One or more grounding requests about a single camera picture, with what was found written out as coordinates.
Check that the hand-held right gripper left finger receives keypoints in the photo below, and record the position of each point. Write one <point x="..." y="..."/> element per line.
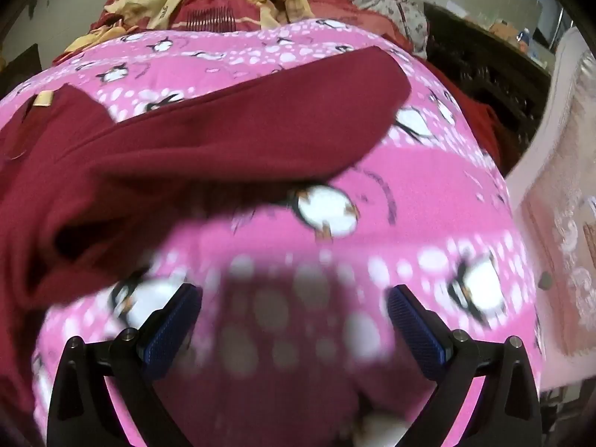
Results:
<point x="173" y="330"/>

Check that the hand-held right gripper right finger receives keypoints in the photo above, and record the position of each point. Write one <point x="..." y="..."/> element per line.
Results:
<point x="418" y="330"/>

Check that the maroon garment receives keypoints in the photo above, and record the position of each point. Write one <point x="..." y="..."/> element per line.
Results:
<point x="186" y="149"/>

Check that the pink penguin print blanket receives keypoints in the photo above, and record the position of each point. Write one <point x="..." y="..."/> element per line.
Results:
<point x="419" y="186"/>

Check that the white upholstered chair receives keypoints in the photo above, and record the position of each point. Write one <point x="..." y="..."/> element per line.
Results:
<point x="558" y="195"/>

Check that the dark wooden headboard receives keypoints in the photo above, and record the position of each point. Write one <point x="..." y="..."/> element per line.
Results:
<point x="489" y="65"/>

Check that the dark wooden board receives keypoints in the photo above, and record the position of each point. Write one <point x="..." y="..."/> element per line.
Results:
<point x="21" y="72"/>

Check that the plastic bottle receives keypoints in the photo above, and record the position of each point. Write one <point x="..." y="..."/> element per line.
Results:
<point x="524" y="37"/>

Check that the red yellow patterned cloth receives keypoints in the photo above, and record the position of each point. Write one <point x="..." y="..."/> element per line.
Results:
<point x="209" y="9"/>

